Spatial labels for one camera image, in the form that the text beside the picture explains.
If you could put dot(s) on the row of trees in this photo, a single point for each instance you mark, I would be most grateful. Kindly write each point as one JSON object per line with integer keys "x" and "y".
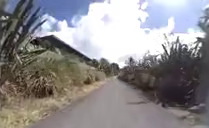
{"x": 105, "y": 66}

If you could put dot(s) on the grey paved road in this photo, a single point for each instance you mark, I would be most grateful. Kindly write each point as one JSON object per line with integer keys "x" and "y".
{"x": 116, "y": 106}

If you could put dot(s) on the building with dark roof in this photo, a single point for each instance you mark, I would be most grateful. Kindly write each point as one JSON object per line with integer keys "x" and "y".
{"x": 60, "y": 45}

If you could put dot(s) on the overgrown bushes bank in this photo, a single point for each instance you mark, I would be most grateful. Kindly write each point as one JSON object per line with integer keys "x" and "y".
{"x": 55, "y": 75}

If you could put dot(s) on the dark bushes and cane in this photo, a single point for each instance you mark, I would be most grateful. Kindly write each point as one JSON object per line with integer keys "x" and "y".
{"x": 172, "y": 76}

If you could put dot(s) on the dry grass verge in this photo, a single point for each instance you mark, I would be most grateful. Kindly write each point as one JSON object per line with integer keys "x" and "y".
{"x": 32, "y": 108}

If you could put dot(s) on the tall cane plants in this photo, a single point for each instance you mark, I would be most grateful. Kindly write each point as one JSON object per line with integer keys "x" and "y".
{"x": 10, "y": 36}

